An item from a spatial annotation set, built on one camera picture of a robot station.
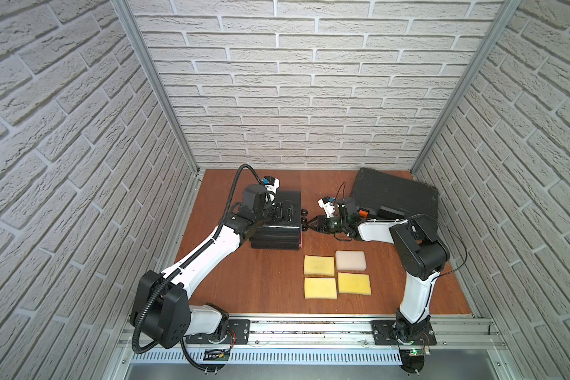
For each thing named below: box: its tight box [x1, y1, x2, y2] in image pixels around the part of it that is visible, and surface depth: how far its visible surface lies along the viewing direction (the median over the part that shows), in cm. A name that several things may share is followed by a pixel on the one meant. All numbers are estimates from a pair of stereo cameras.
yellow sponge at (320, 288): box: [304, 277, 338, 300], surface depth 83 cm
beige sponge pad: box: [334, 250, 367, 271], surface depth 90 cm
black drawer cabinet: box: [250, 189, 302, 251], surface depth 81 cm
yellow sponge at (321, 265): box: [304, 254, 335, 277], surface depth 89 cm
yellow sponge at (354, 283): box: [337, 272, 372, 296], surface depth 84 cm
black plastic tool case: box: [351, 167, 439, 221], surface depth 102 cm
